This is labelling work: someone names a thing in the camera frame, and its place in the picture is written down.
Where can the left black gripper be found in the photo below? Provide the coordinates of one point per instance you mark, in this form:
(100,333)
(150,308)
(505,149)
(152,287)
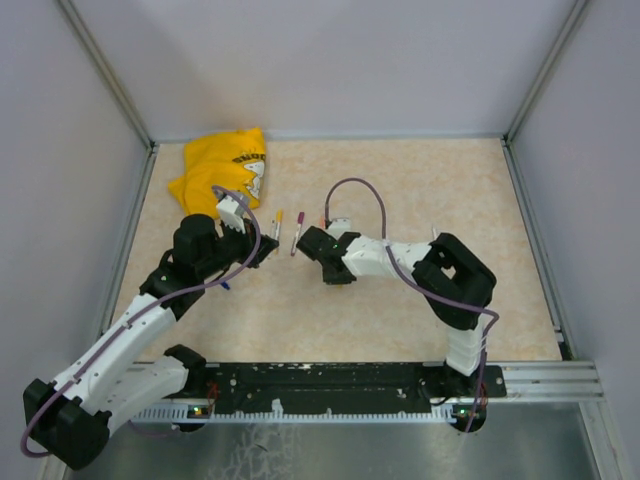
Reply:
(248,238)

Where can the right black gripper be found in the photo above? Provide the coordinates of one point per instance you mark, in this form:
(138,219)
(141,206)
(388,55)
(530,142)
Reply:
(330,281)

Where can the white pen red marks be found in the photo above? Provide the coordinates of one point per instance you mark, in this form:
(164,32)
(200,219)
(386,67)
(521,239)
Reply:
(295,239)

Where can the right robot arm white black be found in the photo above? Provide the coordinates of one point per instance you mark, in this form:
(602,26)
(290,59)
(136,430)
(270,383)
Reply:
(457,285)

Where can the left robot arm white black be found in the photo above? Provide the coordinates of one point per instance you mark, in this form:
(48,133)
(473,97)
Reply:
(73,416)

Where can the yellow folded shirt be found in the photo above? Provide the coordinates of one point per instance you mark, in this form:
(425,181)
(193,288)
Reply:
(234,160)

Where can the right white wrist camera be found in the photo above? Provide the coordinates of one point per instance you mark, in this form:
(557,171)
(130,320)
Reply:
(338,226)

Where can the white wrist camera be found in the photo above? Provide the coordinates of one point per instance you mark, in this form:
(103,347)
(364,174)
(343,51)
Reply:
(338,226)
(231,211)

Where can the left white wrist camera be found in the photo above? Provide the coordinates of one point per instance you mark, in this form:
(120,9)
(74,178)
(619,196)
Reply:
(231,211)

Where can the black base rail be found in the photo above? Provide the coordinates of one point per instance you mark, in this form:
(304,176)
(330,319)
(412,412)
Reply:
(338,388)

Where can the aluminium frame side rail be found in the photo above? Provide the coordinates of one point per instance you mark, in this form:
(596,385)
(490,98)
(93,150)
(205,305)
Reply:
(540,255)

